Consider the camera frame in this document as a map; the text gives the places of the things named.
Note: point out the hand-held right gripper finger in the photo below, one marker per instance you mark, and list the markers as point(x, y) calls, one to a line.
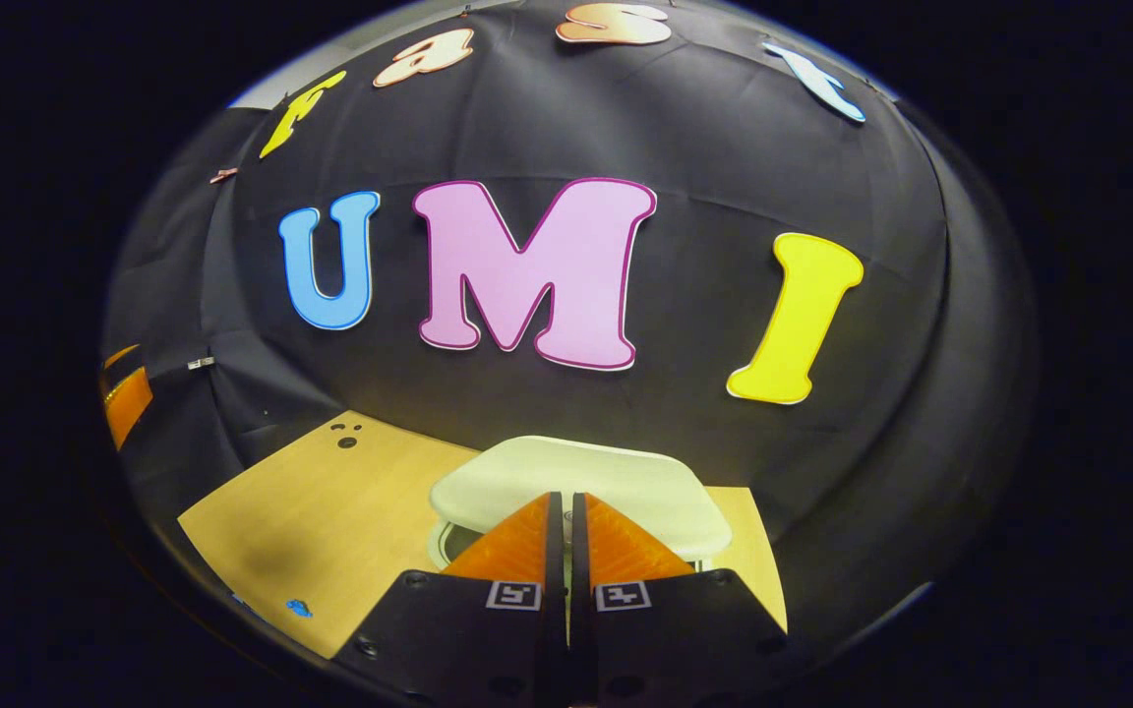
point(555, 551)
point(578, 560)

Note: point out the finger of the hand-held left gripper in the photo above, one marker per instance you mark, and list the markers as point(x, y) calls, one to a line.
point(129, 403)
point(119, 356)

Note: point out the pale green desktop garbage bin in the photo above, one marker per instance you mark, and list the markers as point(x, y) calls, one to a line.
point(606, 482)

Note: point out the blue paper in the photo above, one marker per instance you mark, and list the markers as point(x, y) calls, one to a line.
point(299, 608)

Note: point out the silver cloth clip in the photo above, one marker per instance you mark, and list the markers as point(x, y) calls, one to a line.
point(200, 363)

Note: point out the pink cloth clip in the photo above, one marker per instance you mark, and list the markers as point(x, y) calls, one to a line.
point(223, 175)

